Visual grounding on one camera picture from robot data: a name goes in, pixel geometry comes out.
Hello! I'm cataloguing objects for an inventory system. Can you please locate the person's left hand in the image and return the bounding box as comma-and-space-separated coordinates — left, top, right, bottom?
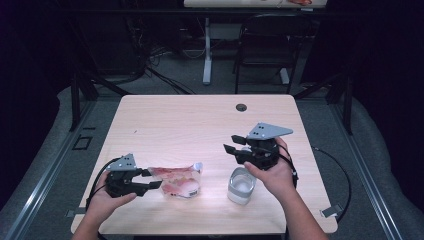
85, 171, 138, 223

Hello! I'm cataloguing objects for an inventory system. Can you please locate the pink spouted refill pouch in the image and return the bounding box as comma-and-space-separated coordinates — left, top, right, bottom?
148, 162, 204, 200

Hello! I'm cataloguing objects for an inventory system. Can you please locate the black floor outlet frame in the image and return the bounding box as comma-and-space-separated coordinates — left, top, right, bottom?
72, 134, 94, 151

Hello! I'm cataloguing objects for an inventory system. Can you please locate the black cable beside table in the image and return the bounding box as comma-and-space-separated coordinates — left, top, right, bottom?
311, 146, 353, 224

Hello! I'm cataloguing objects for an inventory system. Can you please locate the right hand-held gripper cable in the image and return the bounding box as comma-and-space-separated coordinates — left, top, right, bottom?
276, 143, 300, 189

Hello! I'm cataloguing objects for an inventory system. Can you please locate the bundle of floor cables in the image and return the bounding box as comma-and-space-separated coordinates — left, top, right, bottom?
126, 16, 198, 96

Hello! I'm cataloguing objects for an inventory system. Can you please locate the white desk leg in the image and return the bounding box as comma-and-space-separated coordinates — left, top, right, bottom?
202, 17, 213, 86

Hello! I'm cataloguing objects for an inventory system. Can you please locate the black metal stand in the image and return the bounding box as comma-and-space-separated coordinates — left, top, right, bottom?
69, 66, 131, 133
293, 71, 354, 136

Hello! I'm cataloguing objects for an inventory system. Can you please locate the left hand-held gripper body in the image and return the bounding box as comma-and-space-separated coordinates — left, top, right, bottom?
105, 153, 148, 198

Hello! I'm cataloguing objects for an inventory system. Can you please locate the light wooden desk top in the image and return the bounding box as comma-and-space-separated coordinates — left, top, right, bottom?
183, 0, 329, 9

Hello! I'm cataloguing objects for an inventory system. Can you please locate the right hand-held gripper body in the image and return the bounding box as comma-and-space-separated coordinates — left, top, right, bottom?
234, 122, 294, 172

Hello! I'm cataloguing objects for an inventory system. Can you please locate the metal floor rail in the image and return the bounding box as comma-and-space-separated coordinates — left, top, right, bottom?
3, 99, 98, 240
328, 103, 404, 240

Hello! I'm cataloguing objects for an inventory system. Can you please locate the person's right hand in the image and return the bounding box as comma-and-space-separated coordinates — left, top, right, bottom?
244, 137, 298, 200

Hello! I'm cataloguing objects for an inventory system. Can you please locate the white measuring cup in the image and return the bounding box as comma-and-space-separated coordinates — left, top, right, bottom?
227, 167, 258, 206

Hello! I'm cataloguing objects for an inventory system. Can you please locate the hand-held gripper cable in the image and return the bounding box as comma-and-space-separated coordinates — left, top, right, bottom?
276, 143, 300, 189
85, 156, 122, 240

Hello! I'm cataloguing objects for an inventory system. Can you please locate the left hand-held gripper cable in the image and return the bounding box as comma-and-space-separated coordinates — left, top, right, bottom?
85, 156, 122, 240

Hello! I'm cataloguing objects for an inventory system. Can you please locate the grey tape piece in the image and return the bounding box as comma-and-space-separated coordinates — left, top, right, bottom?
320, 203, 344, 218
65, 207, 88, 218

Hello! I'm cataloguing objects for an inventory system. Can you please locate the black folding chair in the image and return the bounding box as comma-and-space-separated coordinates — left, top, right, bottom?
233, 13, 315, 95

